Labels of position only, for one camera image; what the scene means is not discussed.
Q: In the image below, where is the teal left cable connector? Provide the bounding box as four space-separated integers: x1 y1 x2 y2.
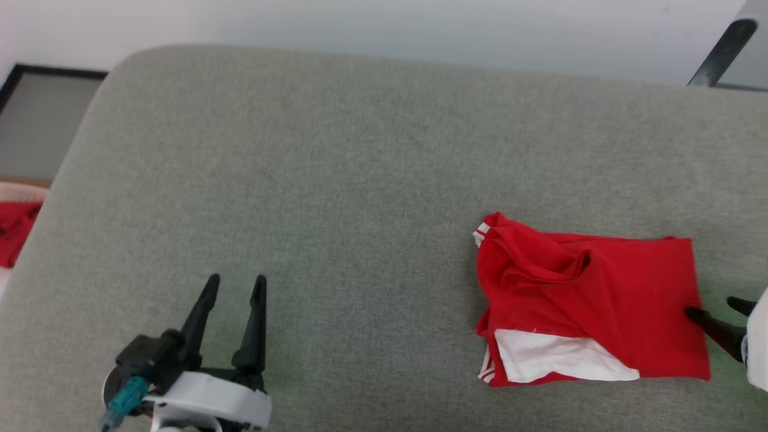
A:
98 376 150 432

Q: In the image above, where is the grey panel with black frame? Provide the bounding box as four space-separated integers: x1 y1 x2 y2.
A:
0 62 109 184

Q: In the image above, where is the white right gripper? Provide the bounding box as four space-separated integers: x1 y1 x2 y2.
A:
685 287 768 392

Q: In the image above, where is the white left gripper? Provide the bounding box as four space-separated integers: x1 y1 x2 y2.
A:
144 273 273 432

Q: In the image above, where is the grey fabric sofa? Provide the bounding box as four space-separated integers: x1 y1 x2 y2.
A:
0 43 768 432

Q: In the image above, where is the black metal frame bar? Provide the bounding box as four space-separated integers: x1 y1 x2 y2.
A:
686 0 768 92

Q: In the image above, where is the red cloth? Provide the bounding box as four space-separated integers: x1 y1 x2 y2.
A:
0 200 44 269

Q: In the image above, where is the red and white jersey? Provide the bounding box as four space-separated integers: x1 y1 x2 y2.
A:
472 211 713 388

